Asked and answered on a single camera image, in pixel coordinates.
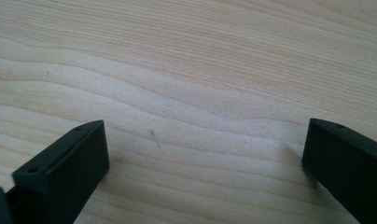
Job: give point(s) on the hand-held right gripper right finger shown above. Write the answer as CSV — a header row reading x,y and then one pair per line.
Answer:
x,y
348,161

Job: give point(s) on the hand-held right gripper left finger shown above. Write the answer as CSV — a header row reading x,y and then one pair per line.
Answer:
x,y
63,174

